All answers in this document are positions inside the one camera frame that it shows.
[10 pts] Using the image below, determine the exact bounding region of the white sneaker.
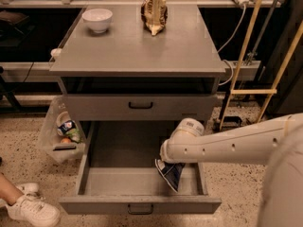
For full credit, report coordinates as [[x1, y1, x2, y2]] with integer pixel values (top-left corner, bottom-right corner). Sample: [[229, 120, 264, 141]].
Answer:
[[6, 195, 60, 227], [0, 183, 39, 208]]

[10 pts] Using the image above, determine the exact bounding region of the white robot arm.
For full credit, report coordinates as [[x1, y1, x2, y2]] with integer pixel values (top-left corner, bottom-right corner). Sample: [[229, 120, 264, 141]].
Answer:
[[155, 113, 303, 227]]

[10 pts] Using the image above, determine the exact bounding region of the clear plastic trash bag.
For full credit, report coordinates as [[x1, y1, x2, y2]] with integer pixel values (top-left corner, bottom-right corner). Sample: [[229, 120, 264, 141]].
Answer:
[[38, 96, 85, 163]]

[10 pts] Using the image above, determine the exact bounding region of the white bowl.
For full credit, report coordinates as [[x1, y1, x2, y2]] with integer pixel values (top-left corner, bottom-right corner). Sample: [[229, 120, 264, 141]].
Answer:
[[81, 9, 113, 33]]

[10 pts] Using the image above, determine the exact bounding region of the white sneaker rear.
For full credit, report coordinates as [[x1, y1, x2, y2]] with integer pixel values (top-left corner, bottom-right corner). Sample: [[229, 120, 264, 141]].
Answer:
[[0, 183, 39, 208]]

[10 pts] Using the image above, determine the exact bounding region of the person's leg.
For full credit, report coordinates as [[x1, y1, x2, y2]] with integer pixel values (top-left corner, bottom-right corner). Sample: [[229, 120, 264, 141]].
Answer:
[[0, 173, 24, 205]]

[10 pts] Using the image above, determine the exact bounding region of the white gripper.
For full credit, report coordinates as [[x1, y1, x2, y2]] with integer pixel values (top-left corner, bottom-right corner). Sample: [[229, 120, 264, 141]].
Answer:
[[160, 118, 205, 164]]

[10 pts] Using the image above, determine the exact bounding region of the grey drawer cabinet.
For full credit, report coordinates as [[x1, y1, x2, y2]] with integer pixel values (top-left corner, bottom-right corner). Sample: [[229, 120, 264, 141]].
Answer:
[[48, 4, 227, 144]]

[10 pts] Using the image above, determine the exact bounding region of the blue chip bag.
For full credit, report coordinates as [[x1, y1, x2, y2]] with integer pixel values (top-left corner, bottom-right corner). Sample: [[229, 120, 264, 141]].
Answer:
[[155, 159, 185, 192]]

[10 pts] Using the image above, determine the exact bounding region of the wooden ladder frame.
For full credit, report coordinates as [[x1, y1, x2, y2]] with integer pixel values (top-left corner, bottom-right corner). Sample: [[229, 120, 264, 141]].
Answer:
[[218, 0, 303, 131]]

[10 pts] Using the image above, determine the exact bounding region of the closed top drawer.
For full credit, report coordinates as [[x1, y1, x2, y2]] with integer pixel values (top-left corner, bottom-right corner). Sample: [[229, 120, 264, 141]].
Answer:
[[62, 95, 217, 121]]

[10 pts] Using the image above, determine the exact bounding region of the white power cable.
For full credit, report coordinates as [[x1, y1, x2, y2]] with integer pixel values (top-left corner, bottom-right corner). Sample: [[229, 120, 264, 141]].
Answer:
[[216, 4, 247, 87]]

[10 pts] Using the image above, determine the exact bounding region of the open middle drawer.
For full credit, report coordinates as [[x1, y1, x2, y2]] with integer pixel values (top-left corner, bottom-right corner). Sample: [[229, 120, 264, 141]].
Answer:
[[60, 121, 222, 215]]

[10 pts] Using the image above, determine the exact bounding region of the brown chip bag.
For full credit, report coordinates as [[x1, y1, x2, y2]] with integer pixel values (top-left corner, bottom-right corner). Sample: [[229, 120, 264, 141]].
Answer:
[[141, 0, 168, 36]]

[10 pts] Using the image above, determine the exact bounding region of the white knob on cabinet side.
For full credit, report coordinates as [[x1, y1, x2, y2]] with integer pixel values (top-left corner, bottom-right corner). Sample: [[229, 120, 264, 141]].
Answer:
[[50, 48, 62, 60]]

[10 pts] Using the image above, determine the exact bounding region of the white sneaker front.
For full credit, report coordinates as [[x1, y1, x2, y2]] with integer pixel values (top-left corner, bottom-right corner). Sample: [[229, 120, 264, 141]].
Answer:
[[6, 195, 60, 227]]

